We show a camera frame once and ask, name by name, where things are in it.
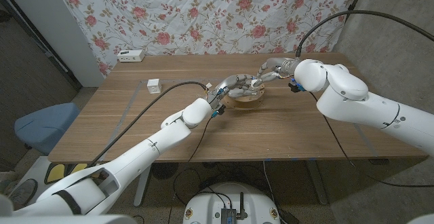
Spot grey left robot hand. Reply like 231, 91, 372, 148
206, 74, 261, 108

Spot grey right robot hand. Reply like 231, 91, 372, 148
252, 57, 302, 88

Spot cardboard filament reel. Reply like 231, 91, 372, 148
222, 73, 266, 111

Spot small white cube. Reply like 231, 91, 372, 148
146, 78, 163, 95

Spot floral backdrop cloth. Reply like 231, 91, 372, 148
54, 0, 362, 77

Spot white power strip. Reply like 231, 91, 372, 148
117, 49, 146, 63

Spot grey tape outline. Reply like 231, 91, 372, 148
100, 74, 379, 160

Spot white robot torso base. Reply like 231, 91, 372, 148
182, 182, 281, 224

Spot grey table leg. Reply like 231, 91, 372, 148
306, 160, 328, 206

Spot black antenna box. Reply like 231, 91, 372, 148
220, 192, 248, 224

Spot white table leg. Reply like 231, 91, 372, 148
133, 162, 153, 208

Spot blue stool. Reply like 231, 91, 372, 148
14, 102, 81, 156

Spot white floor mat yellow shapes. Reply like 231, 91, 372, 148
22, 155, 89, 191

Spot grey sneaker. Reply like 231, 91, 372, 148
8, 178, 39, 208

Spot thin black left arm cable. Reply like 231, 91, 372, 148
167, 113, 216, 224

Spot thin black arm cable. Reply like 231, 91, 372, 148
308, 90, 434, 188
167, 113, 216, 224

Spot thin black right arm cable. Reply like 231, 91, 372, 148
308, 90, 434, 188

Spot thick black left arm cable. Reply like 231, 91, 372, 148
86, 80, 210, 169

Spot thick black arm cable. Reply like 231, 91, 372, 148
86, 80, 210, 169
295, 9, 434, 59

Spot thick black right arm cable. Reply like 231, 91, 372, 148
295, 9, 434, 59

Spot white wall panel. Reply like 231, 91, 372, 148
0, 0, 105, 88

